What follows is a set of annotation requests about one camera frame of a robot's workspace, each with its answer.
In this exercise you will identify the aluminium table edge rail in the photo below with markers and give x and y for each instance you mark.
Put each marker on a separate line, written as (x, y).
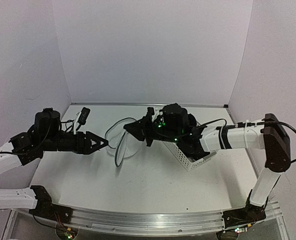
(148, 104)

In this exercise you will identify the aluminium front base frame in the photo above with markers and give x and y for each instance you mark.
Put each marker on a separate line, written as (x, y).
(160, 224)

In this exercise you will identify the white mesh laundry bag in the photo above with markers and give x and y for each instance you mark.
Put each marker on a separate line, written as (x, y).
(121, 145)

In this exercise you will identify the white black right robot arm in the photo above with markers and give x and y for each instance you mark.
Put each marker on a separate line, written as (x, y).
(267, 134)

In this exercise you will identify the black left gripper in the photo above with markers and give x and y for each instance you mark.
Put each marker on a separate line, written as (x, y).
(81, 143)

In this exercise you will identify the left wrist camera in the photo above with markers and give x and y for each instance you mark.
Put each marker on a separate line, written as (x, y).
(80, 119)

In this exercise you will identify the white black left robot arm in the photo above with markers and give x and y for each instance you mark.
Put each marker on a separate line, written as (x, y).
(15, 192)

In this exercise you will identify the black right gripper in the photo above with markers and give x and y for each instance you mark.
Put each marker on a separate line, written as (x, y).
(137, 125)

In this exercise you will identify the white perforated plastic basket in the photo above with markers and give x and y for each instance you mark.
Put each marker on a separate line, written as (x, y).
(184, 143)

